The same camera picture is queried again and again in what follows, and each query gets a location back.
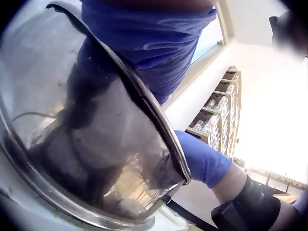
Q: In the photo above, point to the wooden rack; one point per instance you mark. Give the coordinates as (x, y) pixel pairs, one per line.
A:
(276, 180)

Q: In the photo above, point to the wooden shelf with jars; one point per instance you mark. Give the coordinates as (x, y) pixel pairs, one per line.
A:
(216, 118)

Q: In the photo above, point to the steel mixing bowl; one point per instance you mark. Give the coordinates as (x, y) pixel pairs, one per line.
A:
(79, 134)

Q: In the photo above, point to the black wrist band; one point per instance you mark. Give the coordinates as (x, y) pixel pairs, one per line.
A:
(250, 207)

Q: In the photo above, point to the window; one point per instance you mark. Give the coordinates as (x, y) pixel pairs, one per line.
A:
(207, 45)

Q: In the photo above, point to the person's right fingers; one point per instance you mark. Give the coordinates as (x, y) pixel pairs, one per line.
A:
(182, 140)

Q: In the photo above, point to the person's left fingers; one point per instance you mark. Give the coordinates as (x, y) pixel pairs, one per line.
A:
(95, 60)

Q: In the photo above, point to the person's right hand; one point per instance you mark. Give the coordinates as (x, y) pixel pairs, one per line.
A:
(204, 158)

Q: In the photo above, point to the person's left hand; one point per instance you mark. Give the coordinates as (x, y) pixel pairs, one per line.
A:
(149, 36)

